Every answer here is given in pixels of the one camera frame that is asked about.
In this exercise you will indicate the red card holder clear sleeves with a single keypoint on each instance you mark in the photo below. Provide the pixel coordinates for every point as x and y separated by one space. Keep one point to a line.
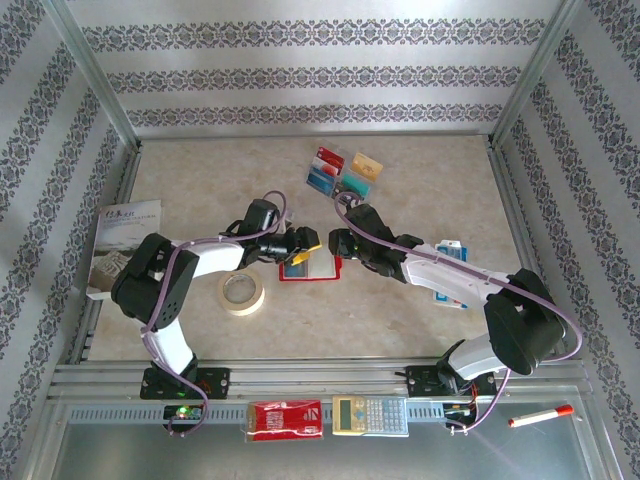
322 267

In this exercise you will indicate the blue card white stripe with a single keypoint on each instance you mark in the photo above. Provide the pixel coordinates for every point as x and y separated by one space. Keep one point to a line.
320 183

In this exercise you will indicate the gold card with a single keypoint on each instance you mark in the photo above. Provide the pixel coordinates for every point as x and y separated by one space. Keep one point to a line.
366 166

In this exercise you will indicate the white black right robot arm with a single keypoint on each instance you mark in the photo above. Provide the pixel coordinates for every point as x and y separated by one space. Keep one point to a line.
525 325

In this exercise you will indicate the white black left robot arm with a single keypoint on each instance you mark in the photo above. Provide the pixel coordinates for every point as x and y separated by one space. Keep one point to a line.
145 285

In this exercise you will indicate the teal card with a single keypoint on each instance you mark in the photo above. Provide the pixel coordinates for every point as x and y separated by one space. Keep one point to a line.
357 185

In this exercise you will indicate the clear plastic card tray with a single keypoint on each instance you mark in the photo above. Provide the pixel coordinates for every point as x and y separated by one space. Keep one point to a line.
345 167

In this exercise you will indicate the red card white print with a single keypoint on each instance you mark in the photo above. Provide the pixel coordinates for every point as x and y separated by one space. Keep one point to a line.
331 156

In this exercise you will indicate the beige masking tape roll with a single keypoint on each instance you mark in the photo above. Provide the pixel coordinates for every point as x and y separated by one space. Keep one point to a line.
241 305

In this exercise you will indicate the blue white flat packet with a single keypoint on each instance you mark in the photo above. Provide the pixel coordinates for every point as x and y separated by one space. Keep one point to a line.
452 250

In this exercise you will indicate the grey white book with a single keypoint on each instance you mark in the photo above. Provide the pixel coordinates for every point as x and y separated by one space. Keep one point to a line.
120 225

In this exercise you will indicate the red packet in clear wrap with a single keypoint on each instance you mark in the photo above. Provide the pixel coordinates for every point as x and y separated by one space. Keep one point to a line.
282 420

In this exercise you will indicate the beige grey calculator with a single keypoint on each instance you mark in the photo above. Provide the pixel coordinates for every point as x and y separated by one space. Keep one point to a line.
370 416

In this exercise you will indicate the small circuit board green light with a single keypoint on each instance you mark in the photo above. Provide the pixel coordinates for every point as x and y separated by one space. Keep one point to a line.
185 412

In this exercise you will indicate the grey metal panel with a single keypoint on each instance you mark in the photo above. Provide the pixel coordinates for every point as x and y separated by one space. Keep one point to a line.
300 460

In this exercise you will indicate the white marker red cap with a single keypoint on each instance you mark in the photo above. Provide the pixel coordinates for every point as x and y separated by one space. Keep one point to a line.
540 416

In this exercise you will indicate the aluminium rail below wallpaper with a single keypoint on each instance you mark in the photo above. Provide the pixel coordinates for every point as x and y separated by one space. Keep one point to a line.
300 136

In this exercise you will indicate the aluminium mounting rail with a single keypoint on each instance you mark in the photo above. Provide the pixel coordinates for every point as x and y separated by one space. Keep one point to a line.
320 375

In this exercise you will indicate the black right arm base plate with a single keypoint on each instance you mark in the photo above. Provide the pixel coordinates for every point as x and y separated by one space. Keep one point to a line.
420 380

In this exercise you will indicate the aluminium side rail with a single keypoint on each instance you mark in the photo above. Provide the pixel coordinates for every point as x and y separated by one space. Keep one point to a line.
515 210
89 330

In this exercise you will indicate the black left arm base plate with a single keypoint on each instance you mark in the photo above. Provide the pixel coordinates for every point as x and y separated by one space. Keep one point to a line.
215 382

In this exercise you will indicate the aluminium corner post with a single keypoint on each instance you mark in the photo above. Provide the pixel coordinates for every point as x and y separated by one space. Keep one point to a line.
535 70
90 70

